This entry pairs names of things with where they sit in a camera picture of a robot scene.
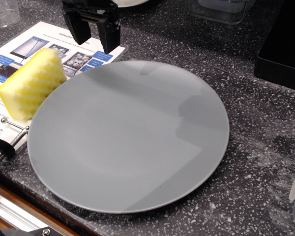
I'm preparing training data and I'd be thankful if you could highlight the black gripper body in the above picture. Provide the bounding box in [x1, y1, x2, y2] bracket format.
[62, 0, 118, 27]

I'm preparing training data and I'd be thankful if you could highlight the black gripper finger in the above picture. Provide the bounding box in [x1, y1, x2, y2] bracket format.
[96, 14, 120, 54]
[62, 11, 91, 45]

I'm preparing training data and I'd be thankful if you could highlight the yellow sponge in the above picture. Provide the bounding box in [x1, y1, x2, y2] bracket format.
[0, 48, 67, 121]

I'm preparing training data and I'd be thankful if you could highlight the white plate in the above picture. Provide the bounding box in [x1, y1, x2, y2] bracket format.
[113, 0, 148, 8]

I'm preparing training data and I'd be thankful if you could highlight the grey round plate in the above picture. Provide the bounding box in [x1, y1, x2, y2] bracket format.
[28, 61, 230, 213]

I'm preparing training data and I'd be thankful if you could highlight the clear plastic cup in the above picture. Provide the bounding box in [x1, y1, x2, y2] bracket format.
[0, 0, 20, 28]

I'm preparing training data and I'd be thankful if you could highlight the printed instruction sheet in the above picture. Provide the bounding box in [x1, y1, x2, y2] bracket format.
[0, 22, 127, 143]

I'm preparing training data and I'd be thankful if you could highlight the clear glass container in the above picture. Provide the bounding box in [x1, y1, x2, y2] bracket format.
[187, 0, 256, 25]

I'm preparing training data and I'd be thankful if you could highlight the metal screw clamp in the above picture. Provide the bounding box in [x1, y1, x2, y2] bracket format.
[0, 116, 30, 164]

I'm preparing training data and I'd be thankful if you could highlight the black box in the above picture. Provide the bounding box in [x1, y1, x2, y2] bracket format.
[254, 0, 295, 89]

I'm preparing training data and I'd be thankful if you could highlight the aluminium rail frame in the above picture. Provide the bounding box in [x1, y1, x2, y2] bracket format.
[0, 195, 61, 236]

